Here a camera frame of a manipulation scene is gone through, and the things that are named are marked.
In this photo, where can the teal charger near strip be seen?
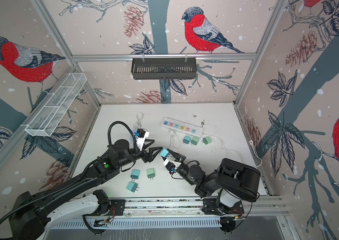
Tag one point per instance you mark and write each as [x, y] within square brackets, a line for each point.
[186, 140]

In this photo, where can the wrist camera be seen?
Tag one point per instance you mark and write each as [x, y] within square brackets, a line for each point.
[170, 166]
[140, 137]

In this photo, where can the light green charger near strip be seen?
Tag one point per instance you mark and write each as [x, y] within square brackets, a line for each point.
[194, 141]

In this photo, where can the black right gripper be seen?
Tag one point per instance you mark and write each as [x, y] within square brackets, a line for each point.
[180, 156]

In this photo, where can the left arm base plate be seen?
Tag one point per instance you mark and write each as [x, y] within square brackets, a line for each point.
[112, 207]

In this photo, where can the white wire mesh shelf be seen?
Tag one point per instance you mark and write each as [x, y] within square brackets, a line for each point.
[58, 102]

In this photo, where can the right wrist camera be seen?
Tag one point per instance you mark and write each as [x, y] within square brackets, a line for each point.
[170, 166]

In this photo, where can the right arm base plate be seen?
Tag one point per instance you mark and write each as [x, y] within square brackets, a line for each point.
[211, 206]

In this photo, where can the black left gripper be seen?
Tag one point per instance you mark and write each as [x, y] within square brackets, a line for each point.
[150, 156]

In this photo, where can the teal charger front left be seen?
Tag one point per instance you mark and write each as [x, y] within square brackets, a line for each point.
[135, 174]

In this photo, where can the green charger right of strip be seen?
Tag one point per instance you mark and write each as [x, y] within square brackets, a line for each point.
[207, 140]

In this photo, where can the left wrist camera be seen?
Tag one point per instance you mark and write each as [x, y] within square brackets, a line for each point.
[140, 137]

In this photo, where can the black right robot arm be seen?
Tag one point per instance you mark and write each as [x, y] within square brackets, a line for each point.
[223, 190]

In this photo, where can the blue square power strip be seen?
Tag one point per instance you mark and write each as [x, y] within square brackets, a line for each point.
[134, 136]

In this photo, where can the green charger front middle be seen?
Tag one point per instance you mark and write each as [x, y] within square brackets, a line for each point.
[150, 173]

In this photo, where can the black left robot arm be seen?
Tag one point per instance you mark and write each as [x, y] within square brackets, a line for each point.
[32, 213]

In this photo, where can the black hanging basket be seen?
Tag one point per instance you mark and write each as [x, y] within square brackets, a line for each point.
[164, 69]

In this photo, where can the teal charger front lowest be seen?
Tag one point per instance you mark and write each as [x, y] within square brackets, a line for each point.
[132, 186]

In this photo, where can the white long power strip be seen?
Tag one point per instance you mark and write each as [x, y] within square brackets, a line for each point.
[181, 127]

